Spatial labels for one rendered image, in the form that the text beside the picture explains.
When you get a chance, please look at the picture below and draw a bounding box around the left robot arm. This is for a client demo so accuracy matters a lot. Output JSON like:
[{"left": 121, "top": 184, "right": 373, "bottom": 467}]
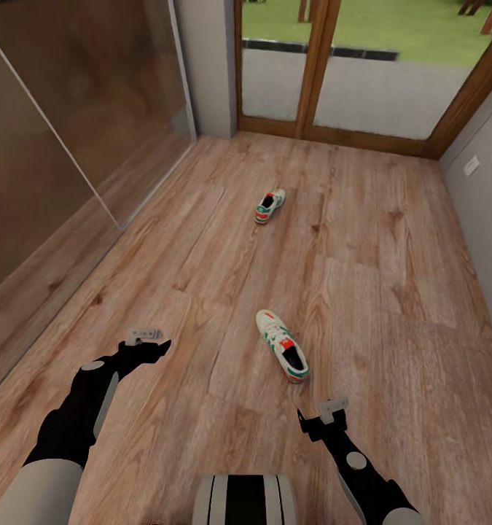
[{"left": 0, "top": 327, "right": 171, "bottom": 525}]

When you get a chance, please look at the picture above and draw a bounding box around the gym shoe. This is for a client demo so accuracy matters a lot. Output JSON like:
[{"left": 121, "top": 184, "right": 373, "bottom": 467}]
[
  {"left": 256, "top": 309, "right": 309, "bottom": 384},
  {"left": 254, "top": 189, "right": 286, "bottom": 225}
]

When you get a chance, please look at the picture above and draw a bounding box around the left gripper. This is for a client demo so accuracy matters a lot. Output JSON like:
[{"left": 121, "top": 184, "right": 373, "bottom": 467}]
[{"left": 118, "top": 341, "right": 171, "bottom": 370}]

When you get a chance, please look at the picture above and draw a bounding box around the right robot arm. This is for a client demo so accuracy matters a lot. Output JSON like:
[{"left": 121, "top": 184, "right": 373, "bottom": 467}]
[{"left": 298, "top": 397, "right": 430, "bottom": 525}]

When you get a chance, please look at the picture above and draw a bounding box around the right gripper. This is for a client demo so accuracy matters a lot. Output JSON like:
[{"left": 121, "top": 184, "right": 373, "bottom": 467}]
[{"left": 298, "top": 410, "right": 347, "bottom": 448}]

